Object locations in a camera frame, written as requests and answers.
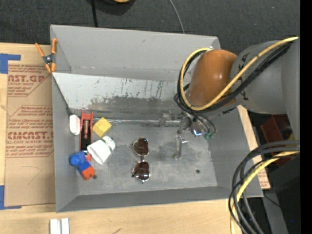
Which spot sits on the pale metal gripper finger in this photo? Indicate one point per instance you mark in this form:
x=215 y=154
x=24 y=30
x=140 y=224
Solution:
x=179 y=146
x=167 y=120

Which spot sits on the brown-lens sunglasses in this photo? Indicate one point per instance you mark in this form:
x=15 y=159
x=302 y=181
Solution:
x=141 y=170

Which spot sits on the yellow cube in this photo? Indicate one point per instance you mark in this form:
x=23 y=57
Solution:
x=101 y=128

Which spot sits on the grey metal bin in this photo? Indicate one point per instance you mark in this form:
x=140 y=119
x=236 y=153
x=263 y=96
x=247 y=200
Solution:
x=136 y=52

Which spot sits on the white paper cup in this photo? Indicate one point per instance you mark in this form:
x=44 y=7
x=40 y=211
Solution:
x=98 y=151

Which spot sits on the red and black stapler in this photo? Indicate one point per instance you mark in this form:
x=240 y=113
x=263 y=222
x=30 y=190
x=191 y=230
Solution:
x=86 y=117

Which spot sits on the small white bottle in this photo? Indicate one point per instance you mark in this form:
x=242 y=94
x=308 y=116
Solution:
x=74 y=125

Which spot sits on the blue and orange toy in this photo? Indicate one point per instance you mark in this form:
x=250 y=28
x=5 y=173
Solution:
x=83 y=166

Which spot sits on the brown cardboard board, red print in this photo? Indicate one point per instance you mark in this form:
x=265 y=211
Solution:
x=29 y=174

